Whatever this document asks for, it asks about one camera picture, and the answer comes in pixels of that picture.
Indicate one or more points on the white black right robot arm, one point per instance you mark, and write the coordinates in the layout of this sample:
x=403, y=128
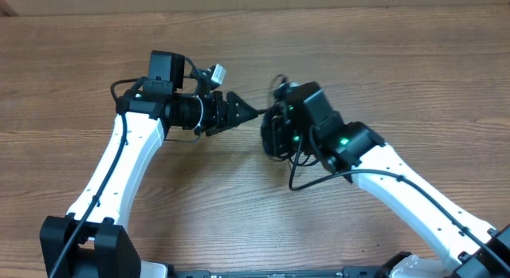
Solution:
x=302, y=122

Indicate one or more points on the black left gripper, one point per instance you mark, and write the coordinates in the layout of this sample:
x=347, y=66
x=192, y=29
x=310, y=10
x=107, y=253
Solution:
x=225, y=117

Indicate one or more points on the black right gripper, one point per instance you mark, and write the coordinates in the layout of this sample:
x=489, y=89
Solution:
x=276, y=125

